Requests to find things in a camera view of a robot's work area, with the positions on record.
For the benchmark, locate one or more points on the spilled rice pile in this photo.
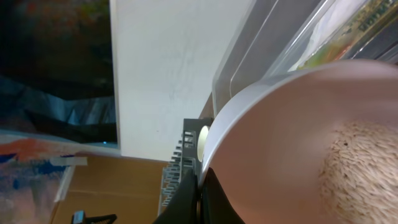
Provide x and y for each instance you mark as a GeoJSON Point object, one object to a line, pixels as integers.
{"type": "Point", "coordinates": [358, 178]}

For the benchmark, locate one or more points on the pink bowl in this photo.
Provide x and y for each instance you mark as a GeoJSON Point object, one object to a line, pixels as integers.
{"type": "Point", "coordinates": [267, 143]}

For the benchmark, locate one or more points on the clear plastic bin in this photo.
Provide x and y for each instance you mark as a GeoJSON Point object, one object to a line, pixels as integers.
{"type": "Point", "coordinates": [274, 36]}

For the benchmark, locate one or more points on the white plastic cup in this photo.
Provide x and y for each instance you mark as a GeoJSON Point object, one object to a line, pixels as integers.
{"type": "Point", "coordinates": [201, 142]}

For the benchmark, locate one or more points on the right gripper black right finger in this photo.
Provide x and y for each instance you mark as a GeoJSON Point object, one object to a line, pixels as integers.
{"type": "Point", "coordinates": [215, 206]}

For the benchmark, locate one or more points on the grey plastic dish rack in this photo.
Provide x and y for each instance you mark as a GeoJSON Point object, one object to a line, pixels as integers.
{"type": "Point", "coordinates": [183, 159]}

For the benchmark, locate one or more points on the cardboard box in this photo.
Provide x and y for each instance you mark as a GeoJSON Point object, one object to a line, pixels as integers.
{"type": "Point", "coordinates": [128, 188]}

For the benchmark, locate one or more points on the white napkin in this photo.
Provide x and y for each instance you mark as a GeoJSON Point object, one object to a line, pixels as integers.
{"type": "Point", "coordinates": [336, 16]}

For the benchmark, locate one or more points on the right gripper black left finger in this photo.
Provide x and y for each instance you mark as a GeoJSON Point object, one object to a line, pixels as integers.
{"type": "Point", "coordinates": [182, 208]}

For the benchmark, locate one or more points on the green yellow snack wrapper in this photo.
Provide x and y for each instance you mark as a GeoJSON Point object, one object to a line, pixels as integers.
{"type": "Point", "coordinates": [357, 30]}

